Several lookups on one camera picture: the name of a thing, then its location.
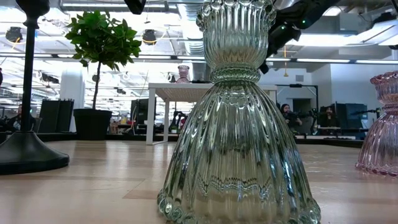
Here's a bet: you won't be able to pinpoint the black background monitor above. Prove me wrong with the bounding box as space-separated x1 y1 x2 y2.
130 98 149 125

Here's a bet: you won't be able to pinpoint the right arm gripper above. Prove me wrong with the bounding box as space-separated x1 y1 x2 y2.
259 23 302 75

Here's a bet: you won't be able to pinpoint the clear ribbed glass vase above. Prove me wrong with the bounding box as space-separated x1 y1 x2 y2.
157 0 322 224

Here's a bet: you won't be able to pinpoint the pink ribbed glass candle holder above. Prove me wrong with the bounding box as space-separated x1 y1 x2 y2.
356 70 398 178
175 65 191 84

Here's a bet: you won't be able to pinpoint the person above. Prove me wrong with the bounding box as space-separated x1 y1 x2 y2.
279 103 302 128
323 105 338 128
7 104 37 131

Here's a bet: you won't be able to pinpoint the short black metal candlestick holder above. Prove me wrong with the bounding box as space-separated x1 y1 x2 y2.
0 0 70 175

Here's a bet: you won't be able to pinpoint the black upright panels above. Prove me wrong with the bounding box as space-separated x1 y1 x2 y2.
39 98 75 134

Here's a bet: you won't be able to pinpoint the white perforated metal shelf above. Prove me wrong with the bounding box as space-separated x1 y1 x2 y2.
146 82 278 146

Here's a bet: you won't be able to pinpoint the green plant in black pot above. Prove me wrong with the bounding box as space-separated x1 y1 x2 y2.
64 10 142 141

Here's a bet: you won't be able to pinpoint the black aluminium table frame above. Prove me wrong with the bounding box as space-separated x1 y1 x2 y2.
0 131 398 153

